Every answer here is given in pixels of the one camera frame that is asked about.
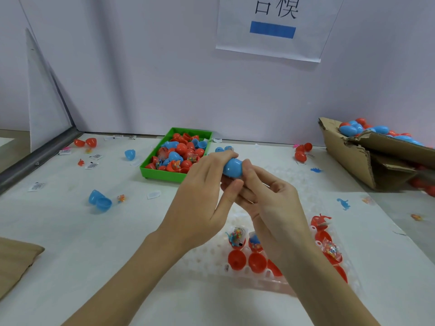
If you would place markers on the person's left hand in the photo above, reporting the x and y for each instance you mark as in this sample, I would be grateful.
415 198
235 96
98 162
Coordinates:
200 207

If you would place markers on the person's right hand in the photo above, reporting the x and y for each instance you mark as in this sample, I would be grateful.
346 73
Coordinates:
275 210

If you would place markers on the small capsule cluster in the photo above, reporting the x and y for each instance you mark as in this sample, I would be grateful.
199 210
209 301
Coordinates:
220 148

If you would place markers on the single blue egg half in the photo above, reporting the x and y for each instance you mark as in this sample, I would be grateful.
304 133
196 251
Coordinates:
130 154

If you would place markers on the cardboard box of capsules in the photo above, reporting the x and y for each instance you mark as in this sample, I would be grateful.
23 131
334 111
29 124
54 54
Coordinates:
346 152

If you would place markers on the pile of finished eggs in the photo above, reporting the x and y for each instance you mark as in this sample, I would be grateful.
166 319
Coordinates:
391 131

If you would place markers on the person's left forearm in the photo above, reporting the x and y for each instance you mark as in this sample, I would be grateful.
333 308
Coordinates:
122 288

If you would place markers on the clear plastic egg tray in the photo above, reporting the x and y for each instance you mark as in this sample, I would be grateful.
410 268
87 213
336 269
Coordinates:
204 268

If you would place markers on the green plastic tray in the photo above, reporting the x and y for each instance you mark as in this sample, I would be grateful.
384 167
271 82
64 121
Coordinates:
144 175

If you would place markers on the small blue toy piece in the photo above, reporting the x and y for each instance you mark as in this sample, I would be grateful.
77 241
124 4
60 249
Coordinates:
344 203

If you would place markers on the small orange toy piece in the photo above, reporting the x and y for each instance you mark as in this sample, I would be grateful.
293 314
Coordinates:
417 217
122 198

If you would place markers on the clear triangular panel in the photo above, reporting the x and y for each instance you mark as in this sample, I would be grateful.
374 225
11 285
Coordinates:
47 98

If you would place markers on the white paper sign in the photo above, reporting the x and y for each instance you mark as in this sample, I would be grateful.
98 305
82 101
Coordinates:
316 27

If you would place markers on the flat brown cardboard sheet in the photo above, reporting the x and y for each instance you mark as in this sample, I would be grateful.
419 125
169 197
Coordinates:
17 261

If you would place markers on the grey metal rail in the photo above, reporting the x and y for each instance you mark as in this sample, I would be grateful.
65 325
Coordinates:
34 163

